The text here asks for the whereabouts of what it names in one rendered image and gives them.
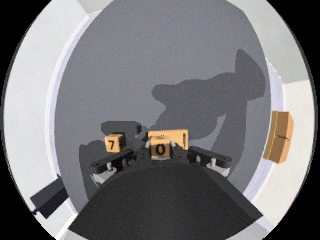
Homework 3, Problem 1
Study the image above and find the tan rectangular tray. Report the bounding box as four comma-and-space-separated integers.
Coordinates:
148, 129, 188, 149

